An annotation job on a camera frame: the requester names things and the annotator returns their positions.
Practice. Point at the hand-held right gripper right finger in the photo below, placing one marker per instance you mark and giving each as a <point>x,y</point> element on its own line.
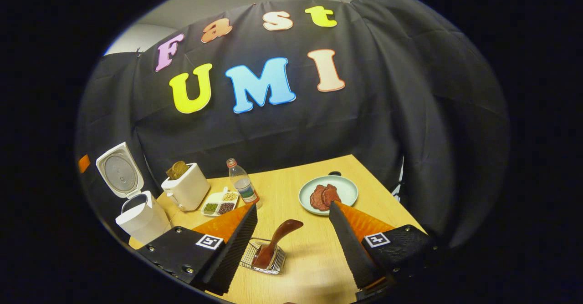
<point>350,249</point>

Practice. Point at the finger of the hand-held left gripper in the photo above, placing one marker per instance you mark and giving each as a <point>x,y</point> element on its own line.
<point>84,164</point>

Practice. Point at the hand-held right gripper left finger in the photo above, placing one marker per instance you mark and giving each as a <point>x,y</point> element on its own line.
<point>234,254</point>

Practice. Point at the brown wooden spoon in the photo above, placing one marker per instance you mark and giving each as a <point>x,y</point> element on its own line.
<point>282,231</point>

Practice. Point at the white rice cooker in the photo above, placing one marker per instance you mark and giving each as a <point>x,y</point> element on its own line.
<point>145,222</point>

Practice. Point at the dark red beans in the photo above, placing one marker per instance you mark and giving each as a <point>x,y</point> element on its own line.
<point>226,208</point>

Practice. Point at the green mung beans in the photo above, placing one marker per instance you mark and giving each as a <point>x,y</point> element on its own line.
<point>210,207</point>

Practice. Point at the white divided bean dish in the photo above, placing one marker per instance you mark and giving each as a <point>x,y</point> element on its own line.
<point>214,200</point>

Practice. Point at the yellow soybeans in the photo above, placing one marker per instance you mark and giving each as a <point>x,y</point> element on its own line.
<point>230,196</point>

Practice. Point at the red meat slice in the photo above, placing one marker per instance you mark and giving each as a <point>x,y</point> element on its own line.
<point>316,199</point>
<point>331,195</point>

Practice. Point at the light green plate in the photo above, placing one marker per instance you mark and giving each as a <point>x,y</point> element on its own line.
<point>346,188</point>

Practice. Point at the clear plastic water bottle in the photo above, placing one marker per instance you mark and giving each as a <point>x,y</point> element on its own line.
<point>243,183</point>

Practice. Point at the white toaster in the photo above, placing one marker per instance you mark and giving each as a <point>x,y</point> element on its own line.
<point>189,188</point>

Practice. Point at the black backdrop cloth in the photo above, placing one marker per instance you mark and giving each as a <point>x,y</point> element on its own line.
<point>364,113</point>

